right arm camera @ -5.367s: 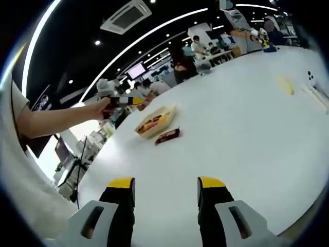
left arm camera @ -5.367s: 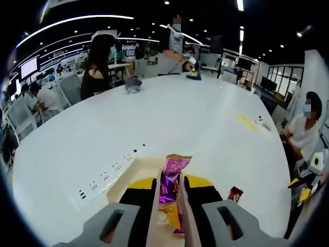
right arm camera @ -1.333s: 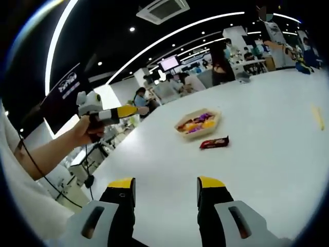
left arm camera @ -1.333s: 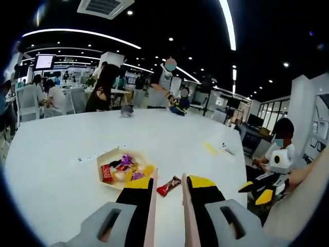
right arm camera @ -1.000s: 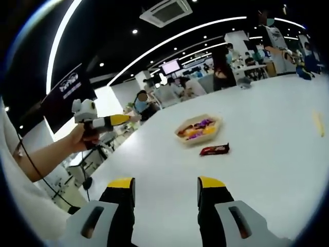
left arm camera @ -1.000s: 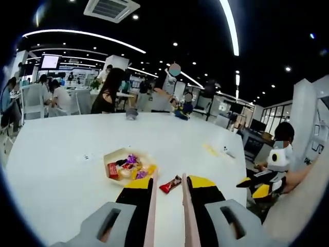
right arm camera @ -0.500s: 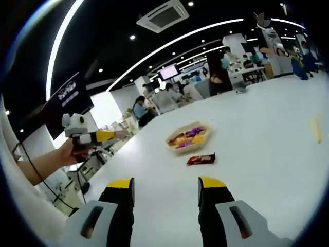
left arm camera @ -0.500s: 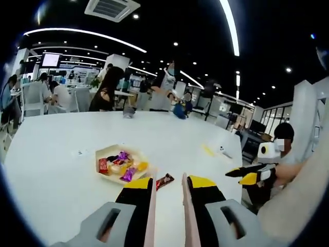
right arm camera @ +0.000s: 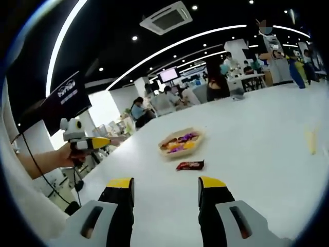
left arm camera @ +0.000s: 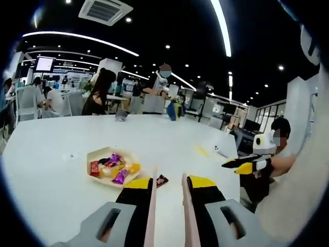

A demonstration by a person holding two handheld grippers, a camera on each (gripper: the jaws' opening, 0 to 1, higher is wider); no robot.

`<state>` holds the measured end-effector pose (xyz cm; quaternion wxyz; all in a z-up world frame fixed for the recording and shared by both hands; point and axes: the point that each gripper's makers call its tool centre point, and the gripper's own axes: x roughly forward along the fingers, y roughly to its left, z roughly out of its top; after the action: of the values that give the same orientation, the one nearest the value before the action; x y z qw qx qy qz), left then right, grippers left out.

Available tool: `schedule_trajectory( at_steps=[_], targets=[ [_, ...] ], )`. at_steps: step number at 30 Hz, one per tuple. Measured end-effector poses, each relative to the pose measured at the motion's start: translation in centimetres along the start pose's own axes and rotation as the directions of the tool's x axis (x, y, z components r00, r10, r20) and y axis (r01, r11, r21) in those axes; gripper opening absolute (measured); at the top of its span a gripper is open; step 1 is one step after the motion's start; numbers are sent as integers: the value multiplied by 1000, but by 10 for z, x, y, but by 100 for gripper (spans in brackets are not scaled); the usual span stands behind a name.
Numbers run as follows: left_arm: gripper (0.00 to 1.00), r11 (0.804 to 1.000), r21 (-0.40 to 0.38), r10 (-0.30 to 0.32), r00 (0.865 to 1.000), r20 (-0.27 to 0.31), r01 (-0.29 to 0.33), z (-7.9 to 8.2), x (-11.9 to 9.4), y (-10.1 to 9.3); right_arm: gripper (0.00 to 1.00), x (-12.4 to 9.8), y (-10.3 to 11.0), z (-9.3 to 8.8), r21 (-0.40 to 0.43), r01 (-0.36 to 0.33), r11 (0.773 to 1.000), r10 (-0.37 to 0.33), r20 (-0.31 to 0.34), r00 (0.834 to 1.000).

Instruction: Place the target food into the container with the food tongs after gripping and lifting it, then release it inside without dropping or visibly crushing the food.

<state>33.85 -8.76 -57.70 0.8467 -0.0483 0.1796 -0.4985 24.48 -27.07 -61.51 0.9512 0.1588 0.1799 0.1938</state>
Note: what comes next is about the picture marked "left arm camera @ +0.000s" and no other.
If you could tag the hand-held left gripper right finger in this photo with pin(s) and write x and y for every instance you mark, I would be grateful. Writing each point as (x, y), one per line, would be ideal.
(223, 221)

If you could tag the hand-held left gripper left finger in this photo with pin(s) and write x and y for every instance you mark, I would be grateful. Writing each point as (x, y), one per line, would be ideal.
(102, 226)

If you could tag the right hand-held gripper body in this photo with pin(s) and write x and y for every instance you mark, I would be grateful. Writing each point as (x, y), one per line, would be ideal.
(266, 146)

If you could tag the purple gold food packet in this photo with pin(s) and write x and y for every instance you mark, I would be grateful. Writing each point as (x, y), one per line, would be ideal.
(120, 177)

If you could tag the orange jelly food packet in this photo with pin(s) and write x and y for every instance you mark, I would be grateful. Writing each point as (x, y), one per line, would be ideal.
(134, 168)
(106, 172)

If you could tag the long red food bar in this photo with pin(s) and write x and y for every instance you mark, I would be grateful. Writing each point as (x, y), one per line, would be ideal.
(94, 168)

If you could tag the small red food packet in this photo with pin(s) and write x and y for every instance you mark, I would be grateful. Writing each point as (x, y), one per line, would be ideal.
(109, 165)

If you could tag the black food piece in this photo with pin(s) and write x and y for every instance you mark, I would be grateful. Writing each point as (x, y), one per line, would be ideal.
(104, 161)

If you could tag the dark red food bar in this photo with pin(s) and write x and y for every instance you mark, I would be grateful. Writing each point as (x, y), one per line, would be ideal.
(163, 180)

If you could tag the cream hexagonal container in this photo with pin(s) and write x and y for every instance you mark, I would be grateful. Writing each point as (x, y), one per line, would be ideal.
(123, 155)

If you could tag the white flat strip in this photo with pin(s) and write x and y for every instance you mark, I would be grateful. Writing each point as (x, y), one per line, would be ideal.
(222, 154)

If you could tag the white device with black dots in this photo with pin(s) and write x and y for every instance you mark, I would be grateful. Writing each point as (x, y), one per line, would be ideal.
(217, 148)

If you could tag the yellow strip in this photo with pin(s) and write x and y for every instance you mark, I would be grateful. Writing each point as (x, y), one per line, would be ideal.
(201, 151)

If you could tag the person's cream shirt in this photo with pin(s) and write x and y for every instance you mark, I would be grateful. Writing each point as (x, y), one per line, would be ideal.
(295, 205)

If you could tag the blue and yellow cloth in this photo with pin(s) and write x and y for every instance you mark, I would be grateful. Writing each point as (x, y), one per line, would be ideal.
(173, 110)

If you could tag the grey crumpled cloth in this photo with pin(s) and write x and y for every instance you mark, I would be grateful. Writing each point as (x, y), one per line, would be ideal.
(121, 116)

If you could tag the white chest-worn device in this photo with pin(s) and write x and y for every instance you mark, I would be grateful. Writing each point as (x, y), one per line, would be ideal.
(306, 38)

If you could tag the wide ceiling light strip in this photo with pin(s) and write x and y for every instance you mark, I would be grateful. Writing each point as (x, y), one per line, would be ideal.
(224, 31)

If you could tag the green potted plant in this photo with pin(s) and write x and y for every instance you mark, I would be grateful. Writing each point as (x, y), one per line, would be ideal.
(88, 87)

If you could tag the white office chair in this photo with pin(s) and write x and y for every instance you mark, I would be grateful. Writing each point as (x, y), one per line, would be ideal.
(27, 103)

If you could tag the white square column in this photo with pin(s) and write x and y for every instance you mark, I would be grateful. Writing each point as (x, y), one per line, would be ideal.
(110, 67)

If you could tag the hanging bright monitor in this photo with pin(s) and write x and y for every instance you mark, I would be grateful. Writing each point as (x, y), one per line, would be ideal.
(45, 64)

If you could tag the ceiling air conditioner vent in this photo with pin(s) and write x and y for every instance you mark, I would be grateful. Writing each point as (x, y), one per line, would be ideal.
(105, 11)

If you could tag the thin ceiling light strip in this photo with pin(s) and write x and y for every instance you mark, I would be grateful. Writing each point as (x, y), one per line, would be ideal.
(30, 34)

